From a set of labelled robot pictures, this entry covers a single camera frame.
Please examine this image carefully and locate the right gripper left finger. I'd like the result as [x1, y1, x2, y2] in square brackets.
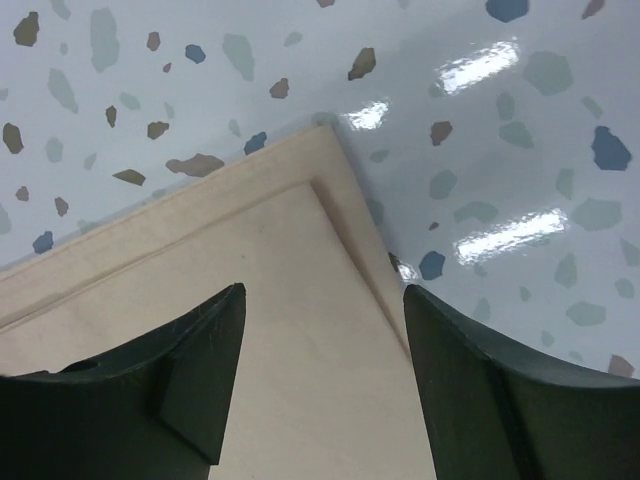
[1, 283, 246, 479]

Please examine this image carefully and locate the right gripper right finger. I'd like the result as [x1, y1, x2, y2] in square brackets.
[403, 285, 639, 480]

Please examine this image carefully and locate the beige cloth wrap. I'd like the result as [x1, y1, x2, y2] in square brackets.
[1, 127, 435, 479]

